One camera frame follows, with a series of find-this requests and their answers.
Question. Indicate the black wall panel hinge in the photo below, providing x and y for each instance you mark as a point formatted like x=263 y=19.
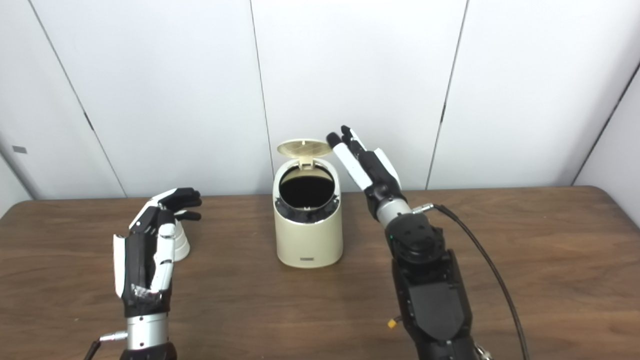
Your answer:
x=88 y=121
x=443 y=113

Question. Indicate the small gray wall label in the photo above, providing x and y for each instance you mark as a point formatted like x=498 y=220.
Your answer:
x=19 y=149

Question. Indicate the white and black right hand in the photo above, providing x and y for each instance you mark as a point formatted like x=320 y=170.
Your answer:
x=377 y=172

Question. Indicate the cream-colored lidded bin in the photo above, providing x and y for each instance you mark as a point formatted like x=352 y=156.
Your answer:
x=310 y=240

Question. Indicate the white and black left hand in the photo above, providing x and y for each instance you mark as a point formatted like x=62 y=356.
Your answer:
x=137 y=265

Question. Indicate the small white plastic bottle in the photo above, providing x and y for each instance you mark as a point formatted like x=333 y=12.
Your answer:
x=182 y=245

